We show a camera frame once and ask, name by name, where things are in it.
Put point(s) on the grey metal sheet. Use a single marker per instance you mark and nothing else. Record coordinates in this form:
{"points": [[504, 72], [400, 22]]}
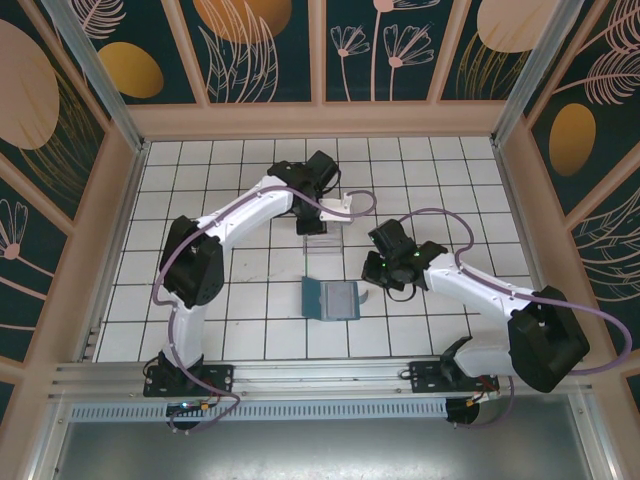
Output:
{"points": [[325, 450]]}

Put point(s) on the small circuit board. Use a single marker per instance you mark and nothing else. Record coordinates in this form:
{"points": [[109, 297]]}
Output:
{"points": [[187, 406]]}

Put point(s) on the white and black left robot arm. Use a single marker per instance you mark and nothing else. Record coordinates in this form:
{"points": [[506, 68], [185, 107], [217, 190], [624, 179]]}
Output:
{"points": [[250, 210]]}

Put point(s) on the clear acrylic card stand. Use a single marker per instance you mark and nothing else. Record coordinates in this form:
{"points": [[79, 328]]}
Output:
{"points": [[325, 247]]}

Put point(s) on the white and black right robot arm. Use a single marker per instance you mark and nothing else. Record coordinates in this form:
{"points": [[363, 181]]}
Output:
{"points": [[475, 290]]}

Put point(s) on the aluminium frame post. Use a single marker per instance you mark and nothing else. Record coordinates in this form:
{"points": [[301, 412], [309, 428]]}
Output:
{"points": [[97, 75], [535, 75]]}

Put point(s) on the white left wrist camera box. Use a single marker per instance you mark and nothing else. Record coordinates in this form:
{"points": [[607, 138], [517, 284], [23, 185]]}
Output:
{"points": [[335, 210]]}

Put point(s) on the pinkish grey card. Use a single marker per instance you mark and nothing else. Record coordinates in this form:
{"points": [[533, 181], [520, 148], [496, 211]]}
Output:
{"points": [[339, 300]]}

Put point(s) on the aluminium mounting rail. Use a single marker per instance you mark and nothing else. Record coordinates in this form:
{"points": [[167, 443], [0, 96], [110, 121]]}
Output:
{"points": [[325, 375]]}

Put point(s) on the teal card holder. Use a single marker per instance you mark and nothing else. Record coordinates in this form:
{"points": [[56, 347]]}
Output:
{"points": [[311, 300]]}

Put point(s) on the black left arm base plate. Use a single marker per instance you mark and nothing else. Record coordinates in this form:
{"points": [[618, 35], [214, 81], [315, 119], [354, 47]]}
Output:
{"points": [[220, 380]]}

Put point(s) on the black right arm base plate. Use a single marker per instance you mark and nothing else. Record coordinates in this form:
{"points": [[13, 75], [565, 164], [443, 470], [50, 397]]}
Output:
{"points": [[425, 380]]}

